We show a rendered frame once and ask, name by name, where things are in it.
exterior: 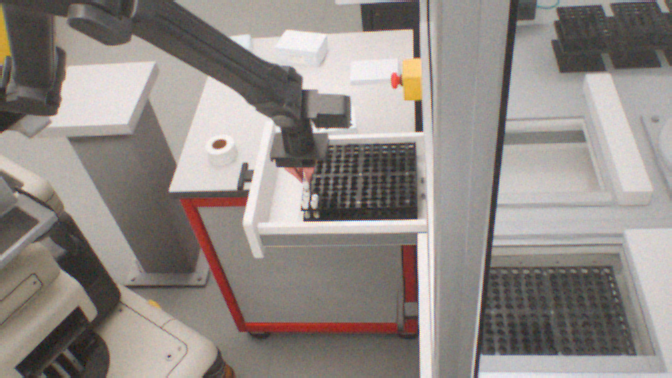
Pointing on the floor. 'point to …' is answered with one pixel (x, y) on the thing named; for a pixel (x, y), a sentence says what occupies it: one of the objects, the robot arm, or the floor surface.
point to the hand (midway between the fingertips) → (305, 178)
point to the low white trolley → (343, 256)
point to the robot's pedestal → (131, 169)
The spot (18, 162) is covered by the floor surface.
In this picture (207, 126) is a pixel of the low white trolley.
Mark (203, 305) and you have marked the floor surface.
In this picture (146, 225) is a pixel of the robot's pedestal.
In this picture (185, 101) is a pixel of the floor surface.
